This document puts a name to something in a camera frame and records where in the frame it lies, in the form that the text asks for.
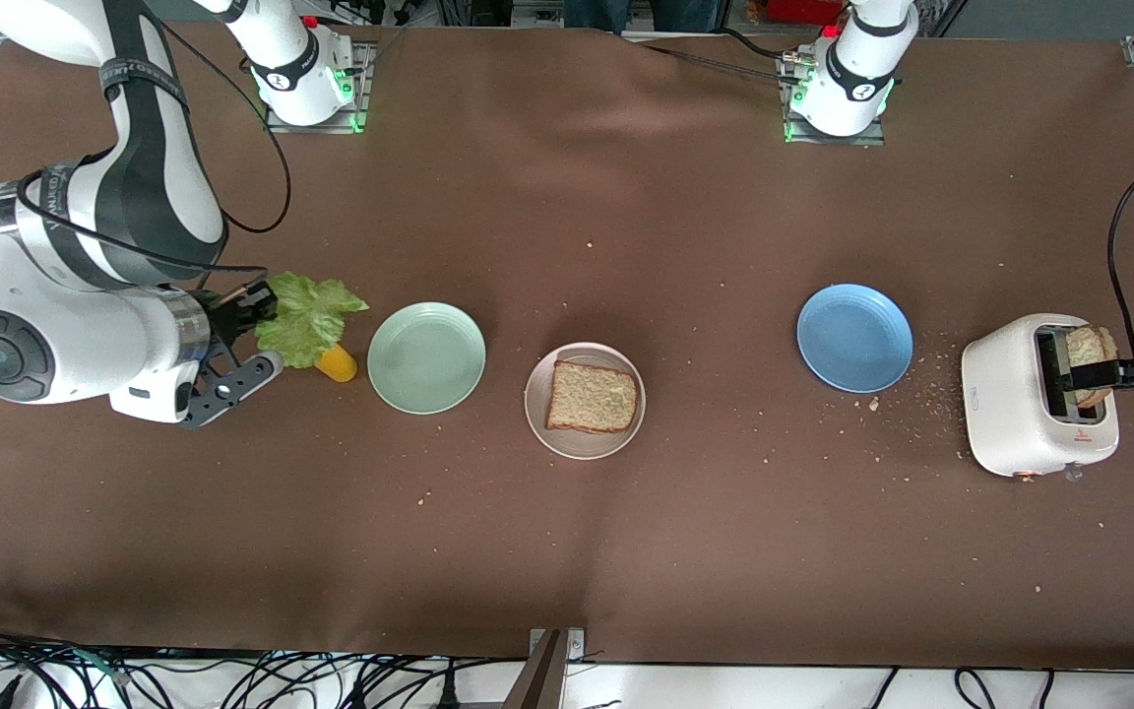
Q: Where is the brown bread slice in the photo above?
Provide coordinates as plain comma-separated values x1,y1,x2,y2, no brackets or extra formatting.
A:
1064,325,1119,410
544,360,639,434

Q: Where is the green lettuce leaf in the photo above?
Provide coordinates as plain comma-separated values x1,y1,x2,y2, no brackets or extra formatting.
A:
254,273,371,371

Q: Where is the yellow mustard squeeze bottle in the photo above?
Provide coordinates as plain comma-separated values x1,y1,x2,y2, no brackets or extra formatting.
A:
316,343,358,383

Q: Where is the mint green plate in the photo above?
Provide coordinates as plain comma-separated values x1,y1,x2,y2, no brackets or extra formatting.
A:
366,301,487,416

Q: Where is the blue plate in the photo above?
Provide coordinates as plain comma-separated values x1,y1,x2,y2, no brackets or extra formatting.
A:
796,284,914,395

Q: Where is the beige plate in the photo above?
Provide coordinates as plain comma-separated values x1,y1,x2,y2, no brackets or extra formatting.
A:
524,343,647,462

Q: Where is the white toaster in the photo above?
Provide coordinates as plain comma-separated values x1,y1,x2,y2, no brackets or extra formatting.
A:
961,313,1120,483

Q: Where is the brown table cloth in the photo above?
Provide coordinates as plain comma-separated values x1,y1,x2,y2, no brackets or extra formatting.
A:
0,18,1134,673

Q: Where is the red box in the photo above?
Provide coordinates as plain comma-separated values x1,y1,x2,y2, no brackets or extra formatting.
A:
769,0,844,26

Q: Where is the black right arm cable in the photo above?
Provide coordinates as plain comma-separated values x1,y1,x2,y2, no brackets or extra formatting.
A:
16,15,292,296

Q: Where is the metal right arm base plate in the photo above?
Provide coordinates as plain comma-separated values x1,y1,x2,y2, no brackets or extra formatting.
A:
262,39,373,136

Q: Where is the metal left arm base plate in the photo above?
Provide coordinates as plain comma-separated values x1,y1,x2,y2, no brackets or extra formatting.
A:
782,44,889,149

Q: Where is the tangled black cable bundle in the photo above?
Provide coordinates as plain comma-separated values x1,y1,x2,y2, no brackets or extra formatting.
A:
0,620,529,709

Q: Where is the grey metal bracket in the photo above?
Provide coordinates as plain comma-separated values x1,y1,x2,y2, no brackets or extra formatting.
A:
503,628,588,709

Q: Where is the thin black cable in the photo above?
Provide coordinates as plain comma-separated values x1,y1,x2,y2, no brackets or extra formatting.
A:
626,28,804,85

